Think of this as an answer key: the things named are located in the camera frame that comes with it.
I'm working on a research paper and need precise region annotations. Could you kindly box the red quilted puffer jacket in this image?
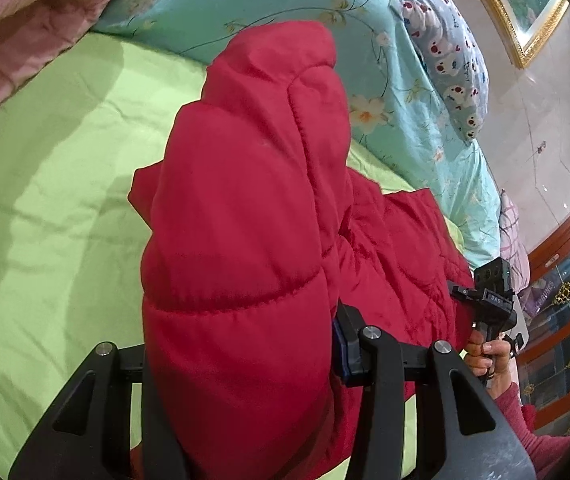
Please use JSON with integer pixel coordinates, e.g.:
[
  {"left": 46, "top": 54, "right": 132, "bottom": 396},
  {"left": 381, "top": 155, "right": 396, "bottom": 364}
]
[{"left": 128, "top": 21, "right": 472, "bottom": 479}]

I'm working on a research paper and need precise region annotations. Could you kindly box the cartoon print pillow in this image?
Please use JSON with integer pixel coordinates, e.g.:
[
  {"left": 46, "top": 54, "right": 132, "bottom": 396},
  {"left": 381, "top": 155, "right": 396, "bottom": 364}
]
[{"left": 390, "top": 0, "right": 489, "bottom": 144}]

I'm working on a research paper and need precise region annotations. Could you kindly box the person's right hand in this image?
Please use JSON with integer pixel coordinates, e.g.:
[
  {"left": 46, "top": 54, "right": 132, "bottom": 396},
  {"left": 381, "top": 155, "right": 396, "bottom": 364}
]
[{"left": 464, "top": 330, "right": 512, "bottom": 399}]

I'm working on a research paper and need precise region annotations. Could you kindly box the pink plaid cloth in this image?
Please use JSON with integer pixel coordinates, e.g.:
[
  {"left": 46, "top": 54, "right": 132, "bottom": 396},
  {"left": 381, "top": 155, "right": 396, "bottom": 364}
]
[{"left": 499, "top": 190, "right": 530, "bottom": 294}]

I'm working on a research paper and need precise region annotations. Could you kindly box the right forearm red sleeve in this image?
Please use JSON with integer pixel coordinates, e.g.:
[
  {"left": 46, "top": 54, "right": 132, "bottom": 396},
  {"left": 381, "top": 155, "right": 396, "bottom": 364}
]
[{"left": 494, "top": 382, "right": 570, "bottom": 479}]

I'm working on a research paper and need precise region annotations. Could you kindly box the teal floral quilt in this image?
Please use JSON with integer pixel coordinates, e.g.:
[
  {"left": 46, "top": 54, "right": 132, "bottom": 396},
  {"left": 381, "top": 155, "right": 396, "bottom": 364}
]
[{"left": 96, "top": 0, "right": 500, "bottom": 268}]

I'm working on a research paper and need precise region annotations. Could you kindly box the light green bed sheet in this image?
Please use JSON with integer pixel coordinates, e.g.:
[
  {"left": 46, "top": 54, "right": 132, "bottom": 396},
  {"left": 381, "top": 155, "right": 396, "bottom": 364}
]
[{"left": 0, "top": 30, "right": 466, "bottom": 480}]

